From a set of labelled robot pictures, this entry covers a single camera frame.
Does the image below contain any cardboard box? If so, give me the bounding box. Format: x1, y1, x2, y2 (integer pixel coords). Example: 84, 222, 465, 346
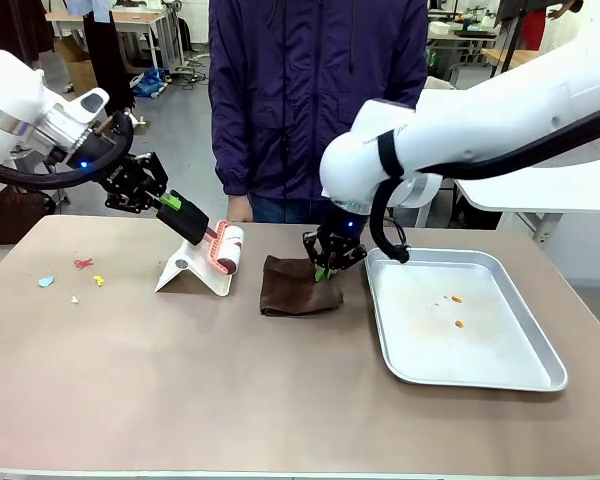
54, 37, 99, 95

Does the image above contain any person in purple jacket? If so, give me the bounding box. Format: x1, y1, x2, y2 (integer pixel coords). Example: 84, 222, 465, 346
207, 0, 430, 225

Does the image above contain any white folded roller stand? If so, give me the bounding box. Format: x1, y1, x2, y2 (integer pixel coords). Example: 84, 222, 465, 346
153, 237, 234, 300

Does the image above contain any person's right hand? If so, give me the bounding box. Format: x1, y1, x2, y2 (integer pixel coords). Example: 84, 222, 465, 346
226, 193, 254, 223

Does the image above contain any wooden workbench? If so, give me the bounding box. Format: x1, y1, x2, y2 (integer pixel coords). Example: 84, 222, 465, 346
479, 47, 534, 79

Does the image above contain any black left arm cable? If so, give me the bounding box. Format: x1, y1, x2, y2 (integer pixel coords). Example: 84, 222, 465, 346
0, 112, 136, 192

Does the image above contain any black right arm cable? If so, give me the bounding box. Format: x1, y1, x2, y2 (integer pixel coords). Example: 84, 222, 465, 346
369, 112, 600, 265

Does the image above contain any blue plastic bag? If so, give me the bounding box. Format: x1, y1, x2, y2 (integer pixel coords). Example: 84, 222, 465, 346
129, 67, 170, 99

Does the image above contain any white side table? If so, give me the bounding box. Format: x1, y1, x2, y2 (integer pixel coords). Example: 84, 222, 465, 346
452, 159, 600, 247

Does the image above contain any person in red shirt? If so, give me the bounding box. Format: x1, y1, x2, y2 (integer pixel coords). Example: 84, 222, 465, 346
519, 0, 587, 52

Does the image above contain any black strap on arm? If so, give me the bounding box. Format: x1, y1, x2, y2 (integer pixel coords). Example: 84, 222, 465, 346
376, 129, 406, 180

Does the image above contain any dark brown bag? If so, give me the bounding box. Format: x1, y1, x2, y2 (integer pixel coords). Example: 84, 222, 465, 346
0, 178, 57, 246

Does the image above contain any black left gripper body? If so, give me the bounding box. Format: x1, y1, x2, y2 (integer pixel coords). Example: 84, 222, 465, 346
97, 151, 154, 200

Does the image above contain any person in black trousers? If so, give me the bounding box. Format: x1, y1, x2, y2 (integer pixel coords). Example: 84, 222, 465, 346
82, 0, 136, 110

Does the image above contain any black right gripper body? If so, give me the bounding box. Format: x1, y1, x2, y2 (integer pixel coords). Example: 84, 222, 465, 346
318, 201, 370, 252

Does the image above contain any pink lint roller black handle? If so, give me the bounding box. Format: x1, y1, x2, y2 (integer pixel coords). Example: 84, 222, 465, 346
155, 202, 245, 277

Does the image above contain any black stand pole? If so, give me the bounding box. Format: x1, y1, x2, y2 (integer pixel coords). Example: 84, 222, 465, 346
499, 0, 529, 79

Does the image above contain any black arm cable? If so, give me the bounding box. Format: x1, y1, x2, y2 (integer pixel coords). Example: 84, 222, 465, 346
0, 112, 136, 192
369, 112, 600, 265

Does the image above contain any brown cloth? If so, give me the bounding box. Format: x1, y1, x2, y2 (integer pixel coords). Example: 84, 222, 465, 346
259, 254, 345, 318

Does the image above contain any wooden top background desk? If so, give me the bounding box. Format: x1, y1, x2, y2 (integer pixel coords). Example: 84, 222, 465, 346
44, 9, 186, 76

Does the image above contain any silver metal tray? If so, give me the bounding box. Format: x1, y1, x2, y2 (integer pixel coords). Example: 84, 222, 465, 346
363, 246, 570, 393

